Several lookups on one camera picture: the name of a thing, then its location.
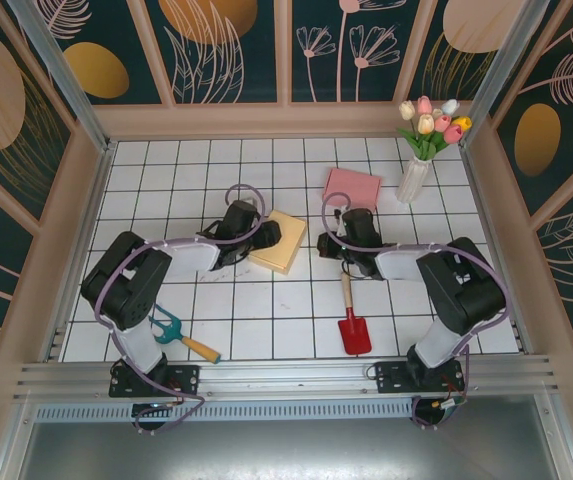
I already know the white ribbed vase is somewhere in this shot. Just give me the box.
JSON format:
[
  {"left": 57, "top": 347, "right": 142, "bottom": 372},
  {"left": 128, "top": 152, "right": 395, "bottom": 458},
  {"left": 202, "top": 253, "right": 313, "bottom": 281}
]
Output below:
[{"left": 395, "top": 154, "right": 437, "bottom": 206}]

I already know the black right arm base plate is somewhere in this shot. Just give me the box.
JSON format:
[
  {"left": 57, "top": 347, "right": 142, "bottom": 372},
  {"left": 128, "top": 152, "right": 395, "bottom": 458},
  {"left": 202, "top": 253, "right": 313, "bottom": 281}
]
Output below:
[{"left": 374, "top": 358, "right": 466, "bottom": 397}]

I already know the aluminium mounting rail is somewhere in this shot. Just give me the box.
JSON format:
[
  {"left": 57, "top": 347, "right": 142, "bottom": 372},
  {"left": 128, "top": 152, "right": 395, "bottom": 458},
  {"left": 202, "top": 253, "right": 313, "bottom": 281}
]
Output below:
[{"left": 13, "top": 353, "right": 562, "bottom": 405}]

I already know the red shovel with wooden handle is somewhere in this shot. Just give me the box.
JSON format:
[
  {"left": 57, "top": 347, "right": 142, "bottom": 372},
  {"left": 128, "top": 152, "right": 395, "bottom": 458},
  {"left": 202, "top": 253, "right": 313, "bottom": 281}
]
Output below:
[{"left": 337, "top": 272, "right": 373, "bottom": 357}]

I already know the teal garden fork wooden handle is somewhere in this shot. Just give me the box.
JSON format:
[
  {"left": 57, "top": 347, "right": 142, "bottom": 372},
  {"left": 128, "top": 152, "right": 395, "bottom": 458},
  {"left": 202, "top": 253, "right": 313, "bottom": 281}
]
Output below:
[{"left": 147, "top": 305, "right": 222, "bottom": 364}]

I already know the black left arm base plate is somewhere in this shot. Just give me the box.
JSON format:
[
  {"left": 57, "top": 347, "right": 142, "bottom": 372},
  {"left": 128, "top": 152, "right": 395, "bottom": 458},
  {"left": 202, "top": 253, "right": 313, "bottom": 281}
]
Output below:
[{"left": 108, "top": 363, "right": 201, "bottom": 399}]

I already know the aluminium side rail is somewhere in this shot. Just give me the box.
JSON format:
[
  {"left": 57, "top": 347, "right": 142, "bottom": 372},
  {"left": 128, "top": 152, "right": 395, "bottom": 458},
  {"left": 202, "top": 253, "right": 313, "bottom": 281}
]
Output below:
[
  {"left": 459, "top": 141, "right": 536, "bottom": 357},
  {"left": 40, "top": 141, "right": 117, "bottom": 362}
]

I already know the pink paper box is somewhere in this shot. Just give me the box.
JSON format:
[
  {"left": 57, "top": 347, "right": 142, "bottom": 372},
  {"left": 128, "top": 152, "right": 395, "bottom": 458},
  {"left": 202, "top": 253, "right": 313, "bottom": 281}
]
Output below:
[{"left": 321, "top": 167, "right": 383, "bottom": 214}]

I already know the yellow paper box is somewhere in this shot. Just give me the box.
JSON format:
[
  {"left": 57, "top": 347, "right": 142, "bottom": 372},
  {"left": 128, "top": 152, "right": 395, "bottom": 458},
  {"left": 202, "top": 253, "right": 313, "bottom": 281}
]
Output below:
[{"left": 247, "top": 209, "right": 308, "bottom": 276}]

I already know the aluminium frame post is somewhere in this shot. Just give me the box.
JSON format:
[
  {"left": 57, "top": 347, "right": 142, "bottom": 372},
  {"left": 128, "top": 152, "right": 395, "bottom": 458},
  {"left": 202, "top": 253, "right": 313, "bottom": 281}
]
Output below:
[
  {"left": 5, "top": 0, "right": 118, "bottom": 154},
  {"left": 458, "top": 0, "right": 552, "bottom": 149}
]

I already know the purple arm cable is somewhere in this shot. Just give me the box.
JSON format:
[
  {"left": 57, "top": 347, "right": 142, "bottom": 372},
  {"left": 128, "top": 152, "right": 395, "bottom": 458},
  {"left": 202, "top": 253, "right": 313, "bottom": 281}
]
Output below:
[
  {"left": 320, "top": 192, "right": 512, "bottom": 431},
  {"left": 94, "top": 183, "right": 269, "bottom": 436}
]

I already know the slotted grey cable duct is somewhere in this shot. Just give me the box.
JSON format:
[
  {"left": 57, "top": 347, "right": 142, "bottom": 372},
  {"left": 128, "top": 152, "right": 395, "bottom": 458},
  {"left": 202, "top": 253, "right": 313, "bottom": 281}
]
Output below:
[{"left": 33, "top": 399, "right": 417, "bottom": 424}]

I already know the artificial tulip bouquet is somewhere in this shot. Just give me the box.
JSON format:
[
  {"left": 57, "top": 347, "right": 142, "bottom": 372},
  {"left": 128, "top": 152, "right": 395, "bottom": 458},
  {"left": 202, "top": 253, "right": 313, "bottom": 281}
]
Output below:
[{"left": 396, "top": 95, "right": 474, "bottom": 162}]

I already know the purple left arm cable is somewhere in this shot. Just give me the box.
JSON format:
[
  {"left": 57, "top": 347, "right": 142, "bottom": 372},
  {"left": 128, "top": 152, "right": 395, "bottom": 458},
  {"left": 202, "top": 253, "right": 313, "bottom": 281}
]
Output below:
[{"left": 94, "top": 183, "right": 269, "bottom": 436}]

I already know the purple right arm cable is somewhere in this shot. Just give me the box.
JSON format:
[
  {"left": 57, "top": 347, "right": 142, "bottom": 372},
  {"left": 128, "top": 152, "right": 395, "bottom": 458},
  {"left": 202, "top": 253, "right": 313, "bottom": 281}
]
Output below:
[{"left": 320, "top": 192, "right": 512, "bottom": 431}]

